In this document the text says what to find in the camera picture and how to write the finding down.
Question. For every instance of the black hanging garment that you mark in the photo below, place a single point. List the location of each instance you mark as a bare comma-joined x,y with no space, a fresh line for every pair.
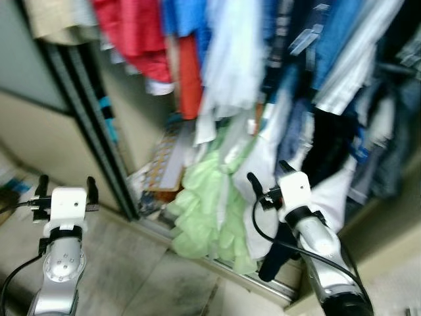
332,141

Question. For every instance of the light green garment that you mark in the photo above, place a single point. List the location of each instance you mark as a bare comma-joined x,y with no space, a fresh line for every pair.
200,207

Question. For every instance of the blue denim jeans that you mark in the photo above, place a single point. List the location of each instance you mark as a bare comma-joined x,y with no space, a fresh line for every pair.
388,145

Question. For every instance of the orange patterned box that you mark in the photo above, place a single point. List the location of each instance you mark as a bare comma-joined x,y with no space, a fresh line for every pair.
164,164

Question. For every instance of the white sheer hanging garment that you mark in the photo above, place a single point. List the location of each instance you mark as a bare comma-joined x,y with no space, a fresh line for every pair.
233,59

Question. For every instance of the orange hanging garment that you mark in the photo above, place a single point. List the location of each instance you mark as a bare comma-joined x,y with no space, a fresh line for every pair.
189,79

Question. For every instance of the blue white striped shirt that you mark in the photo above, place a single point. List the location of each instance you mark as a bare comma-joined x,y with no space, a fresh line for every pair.
348,59

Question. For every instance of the red hanging garment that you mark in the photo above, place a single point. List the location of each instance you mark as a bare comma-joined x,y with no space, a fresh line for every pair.
135,33

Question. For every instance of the beige hanging garment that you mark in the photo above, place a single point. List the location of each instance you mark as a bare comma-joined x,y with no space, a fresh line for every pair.
59,20

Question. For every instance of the blue hanging garment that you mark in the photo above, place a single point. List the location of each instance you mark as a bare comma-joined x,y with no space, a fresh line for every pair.
187,16

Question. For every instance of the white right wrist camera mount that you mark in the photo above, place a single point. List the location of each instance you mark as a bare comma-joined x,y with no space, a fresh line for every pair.
295,194

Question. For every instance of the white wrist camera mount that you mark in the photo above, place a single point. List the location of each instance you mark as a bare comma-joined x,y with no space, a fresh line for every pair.
67,205
295,194

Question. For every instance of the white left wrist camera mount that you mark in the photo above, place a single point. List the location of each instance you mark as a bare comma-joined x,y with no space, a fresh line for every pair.
67,205

